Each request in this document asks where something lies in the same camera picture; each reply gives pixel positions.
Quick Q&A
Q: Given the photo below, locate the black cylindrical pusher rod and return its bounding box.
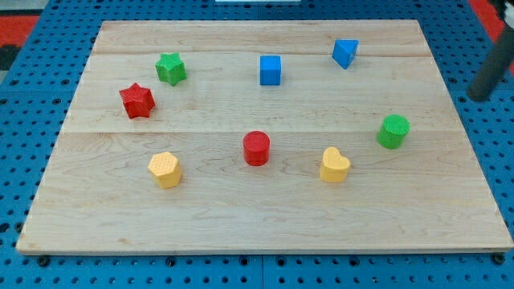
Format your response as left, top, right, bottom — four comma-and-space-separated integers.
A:
467, 24, 513, 102

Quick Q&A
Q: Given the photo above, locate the yellow heart block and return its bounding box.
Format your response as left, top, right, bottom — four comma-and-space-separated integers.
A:
320, 147, 351, 182

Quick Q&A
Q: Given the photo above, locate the green cylinder block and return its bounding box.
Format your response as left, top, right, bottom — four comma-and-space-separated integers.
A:
377, 114, 410, 149

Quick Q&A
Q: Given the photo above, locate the blue triangle block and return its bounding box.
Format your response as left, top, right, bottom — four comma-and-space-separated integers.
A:
332, 39, 359, 70

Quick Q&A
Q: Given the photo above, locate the blue cube block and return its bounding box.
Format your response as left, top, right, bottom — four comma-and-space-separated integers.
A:
259, 55, 282, 86

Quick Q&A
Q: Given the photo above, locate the red cylinder block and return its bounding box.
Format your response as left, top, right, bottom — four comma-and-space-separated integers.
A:
243, 131, 271, 166

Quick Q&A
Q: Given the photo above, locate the wooden board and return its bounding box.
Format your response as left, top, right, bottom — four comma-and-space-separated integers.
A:
17, 20, 513, 255

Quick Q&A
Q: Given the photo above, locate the green star block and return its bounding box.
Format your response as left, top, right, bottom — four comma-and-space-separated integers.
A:
155, 52, 187, 87

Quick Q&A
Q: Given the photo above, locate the yellow hexagon block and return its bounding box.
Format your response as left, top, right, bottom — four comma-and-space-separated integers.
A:
148, 152, 182, 189

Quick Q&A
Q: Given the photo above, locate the red star block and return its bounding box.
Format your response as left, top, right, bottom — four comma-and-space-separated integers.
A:
119, 83, 155, 119

